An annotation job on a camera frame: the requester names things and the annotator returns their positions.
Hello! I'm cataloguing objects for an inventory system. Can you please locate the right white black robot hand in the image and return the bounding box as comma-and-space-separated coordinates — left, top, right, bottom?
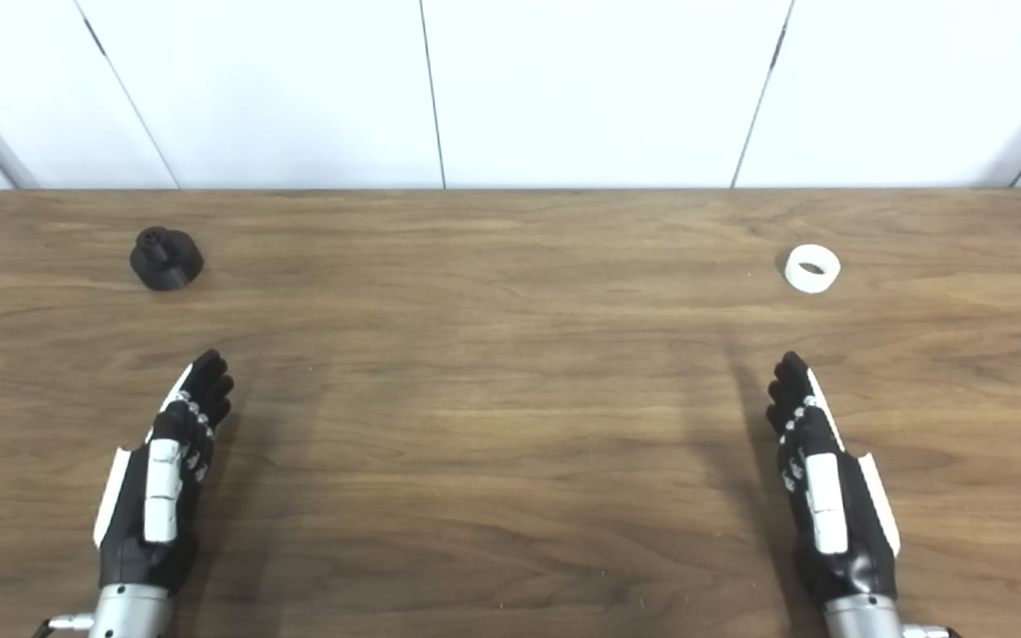
765, 351, 902, 603

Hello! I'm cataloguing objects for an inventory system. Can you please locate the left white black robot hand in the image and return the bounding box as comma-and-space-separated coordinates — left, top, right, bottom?
92, 348, 236, 593

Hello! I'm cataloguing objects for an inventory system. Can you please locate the white plastic ring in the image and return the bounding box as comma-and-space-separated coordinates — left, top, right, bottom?
783, 245, 841, 295

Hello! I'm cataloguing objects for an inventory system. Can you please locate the round black plastic part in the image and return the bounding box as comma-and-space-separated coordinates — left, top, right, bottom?
129, 227, 205, 292

